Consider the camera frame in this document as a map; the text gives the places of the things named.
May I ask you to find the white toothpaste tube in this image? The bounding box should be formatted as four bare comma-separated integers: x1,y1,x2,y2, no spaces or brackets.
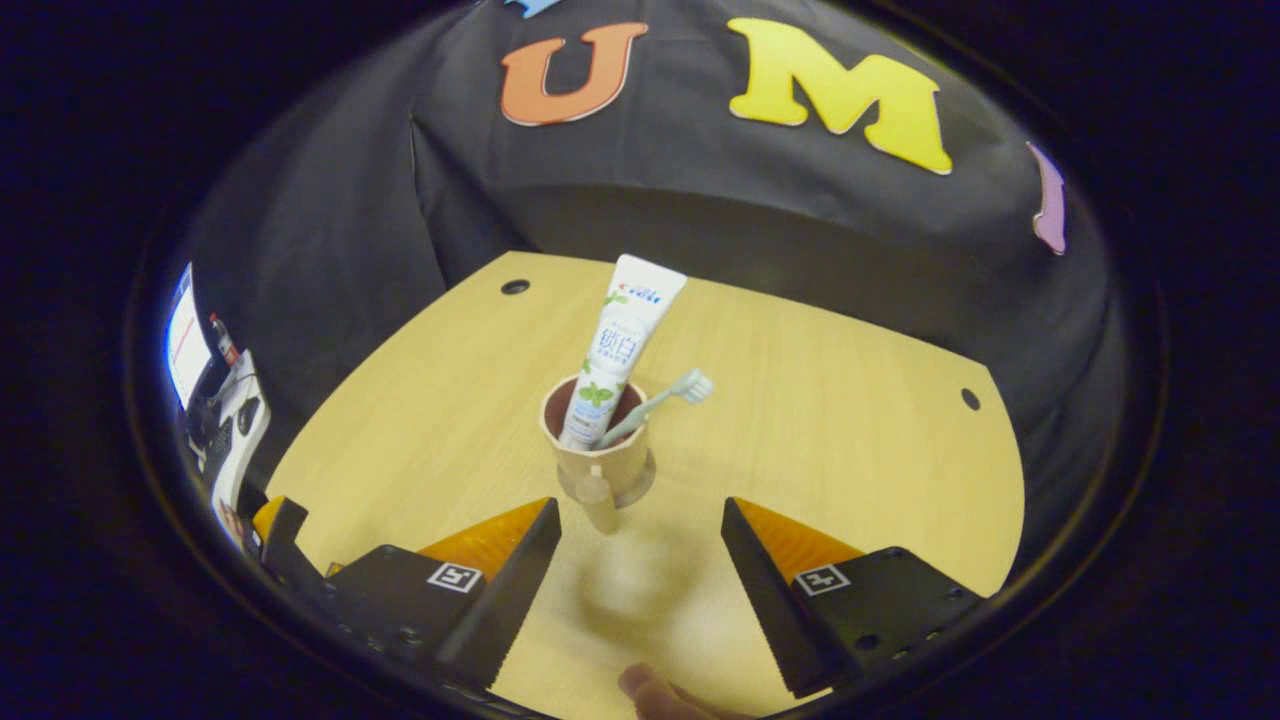
558,253,689,451

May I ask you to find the computer monitor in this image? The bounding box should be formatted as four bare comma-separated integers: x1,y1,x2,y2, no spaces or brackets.
165,262,213,409

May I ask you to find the red bottle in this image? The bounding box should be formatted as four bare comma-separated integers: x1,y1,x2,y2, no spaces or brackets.
208,313,241,369

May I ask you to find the pale green toothbrush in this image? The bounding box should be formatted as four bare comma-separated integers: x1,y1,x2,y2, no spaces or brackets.
592,368,715,451

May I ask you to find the wooden desktop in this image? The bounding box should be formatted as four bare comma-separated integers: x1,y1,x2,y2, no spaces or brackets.
262,250,1026,719

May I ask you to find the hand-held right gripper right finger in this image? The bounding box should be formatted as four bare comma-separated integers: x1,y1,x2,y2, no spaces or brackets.
720,497,986,699

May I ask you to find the black backdrop cloth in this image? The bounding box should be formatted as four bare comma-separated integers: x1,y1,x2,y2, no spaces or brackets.
165,0,1116,481

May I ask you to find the black keyboard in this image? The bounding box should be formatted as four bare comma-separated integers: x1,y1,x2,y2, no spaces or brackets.
200,415,236,476

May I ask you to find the beige cup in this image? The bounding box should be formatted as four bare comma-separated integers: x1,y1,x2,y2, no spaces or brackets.
540,375,657,534

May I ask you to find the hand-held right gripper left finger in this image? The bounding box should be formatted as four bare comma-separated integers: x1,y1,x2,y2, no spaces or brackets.
325,497,563,691

